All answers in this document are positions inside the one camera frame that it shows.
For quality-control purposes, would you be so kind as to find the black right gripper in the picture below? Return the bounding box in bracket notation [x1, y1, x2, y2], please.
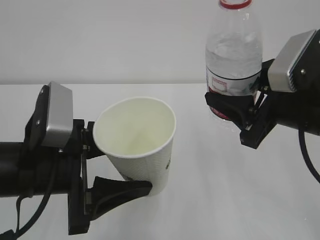
[204, 29, 320, 149]

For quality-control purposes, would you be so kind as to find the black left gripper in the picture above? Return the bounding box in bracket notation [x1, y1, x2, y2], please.
[23, 84, 153, 228]

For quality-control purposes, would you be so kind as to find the Nongfu Spring water bottle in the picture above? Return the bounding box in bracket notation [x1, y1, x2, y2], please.
[204, 0, 264, 132]

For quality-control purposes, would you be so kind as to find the white paper cup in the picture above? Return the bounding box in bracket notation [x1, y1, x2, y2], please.
[92, 96, 177, 196]

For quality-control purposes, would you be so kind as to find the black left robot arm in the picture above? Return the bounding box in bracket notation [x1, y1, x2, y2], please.
[0, 82, 152, 237]

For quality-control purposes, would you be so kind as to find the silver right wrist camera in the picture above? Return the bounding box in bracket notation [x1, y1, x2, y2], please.
[267, 29, 317, 93]

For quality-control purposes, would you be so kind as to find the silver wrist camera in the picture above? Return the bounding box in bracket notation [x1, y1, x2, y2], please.
[267, 29, 317, 93]
[41, 81, 73, 148]

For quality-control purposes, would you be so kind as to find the black left camera cable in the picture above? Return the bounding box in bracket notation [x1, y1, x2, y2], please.
[0, 159, 58, 240]

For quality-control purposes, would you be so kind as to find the black camera cable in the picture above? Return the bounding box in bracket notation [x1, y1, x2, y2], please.
[297, 124, 320, 183]
[0, 159, 58, 240]

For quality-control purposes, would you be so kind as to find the black right camera cable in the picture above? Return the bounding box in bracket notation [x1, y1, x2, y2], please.
[297, 124, 320, 183]

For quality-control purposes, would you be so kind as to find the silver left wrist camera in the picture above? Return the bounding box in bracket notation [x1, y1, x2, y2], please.
[41, 81, 73, 148]

